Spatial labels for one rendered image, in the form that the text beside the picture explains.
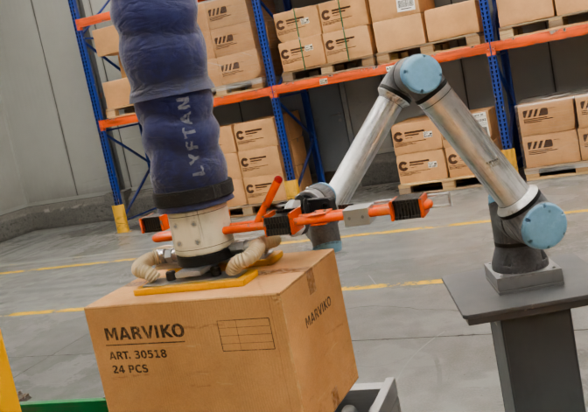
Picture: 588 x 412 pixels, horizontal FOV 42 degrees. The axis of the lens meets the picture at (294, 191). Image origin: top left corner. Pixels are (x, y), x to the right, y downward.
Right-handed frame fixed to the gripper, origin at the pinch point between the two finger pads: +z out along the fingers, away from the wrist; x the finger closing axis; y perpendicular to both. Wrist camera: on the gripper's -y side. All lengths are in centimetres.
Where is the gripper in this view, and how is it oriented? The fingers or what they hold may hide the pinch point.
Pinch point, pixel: (291, 220)
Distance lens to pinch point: 207.3
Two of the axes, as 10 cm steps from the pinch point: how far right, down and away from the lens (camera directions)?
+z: -3.2, 1.9, -9.3
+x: -1.9, -9.7, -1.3
